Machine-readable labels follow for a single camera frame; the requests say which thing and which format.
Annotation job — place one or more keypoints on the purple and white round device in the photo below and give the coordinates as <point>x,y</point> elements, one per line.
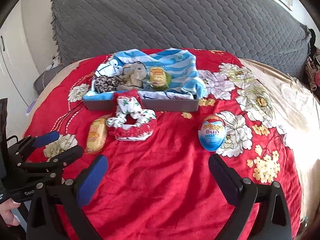
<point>31,107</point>

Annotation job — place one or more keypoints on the pile of clothes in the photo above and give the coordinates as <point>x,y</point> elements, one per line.
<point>312,72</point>

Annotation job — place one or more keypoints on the blue striped cloth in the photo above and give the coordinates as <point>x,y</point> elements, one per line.
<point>180,65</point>

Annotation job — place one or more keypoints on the yellow snack cake packet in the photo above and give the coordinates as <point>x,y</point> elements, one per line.
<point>96,135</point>
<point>157,77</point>

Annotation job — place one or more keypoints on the grey cushioned stool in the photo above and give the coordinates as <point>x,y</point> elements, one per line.
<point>45,80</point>

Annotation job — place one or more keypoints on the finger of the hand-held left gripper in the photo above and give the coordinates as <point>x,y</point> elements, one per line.
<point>70,155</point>
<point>46,138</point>

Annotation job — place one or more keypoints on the red and white floral scrunchie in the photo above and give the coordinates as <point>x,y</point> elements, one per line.
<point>130,110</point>

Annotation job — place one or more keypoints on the grey storage box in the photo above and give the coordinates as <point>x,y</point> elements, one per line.
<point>170,105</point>

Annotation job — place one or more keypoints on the red floral blanket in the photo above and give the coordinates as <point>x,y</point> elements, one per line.
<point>162,180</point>

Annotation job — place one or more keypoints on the blue and red toy egg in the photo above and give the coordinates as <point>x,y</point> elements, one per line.
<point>212,135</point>

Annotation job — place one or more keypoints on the grey quilted sofa cover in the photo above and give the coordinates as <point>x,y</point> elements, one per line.
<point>175,15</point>

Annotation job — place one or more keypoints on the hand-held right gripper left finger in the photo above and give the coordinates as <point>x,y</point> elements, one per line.
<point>92,180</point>

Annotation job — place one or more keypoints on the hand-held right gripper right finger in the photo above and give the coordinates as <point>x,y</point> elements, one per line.
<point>222,173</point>

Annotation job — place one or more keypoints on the beige sheer scrunchie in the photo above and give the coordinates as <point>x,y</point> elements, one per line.
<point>135,73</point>

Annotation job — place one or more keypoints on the leopard print scrunchie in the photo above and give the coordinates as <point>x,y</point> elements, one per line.
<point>106,83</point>

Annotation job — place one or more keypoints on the person's left hand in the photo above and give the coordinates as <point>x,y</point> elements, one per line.
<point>8,213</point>

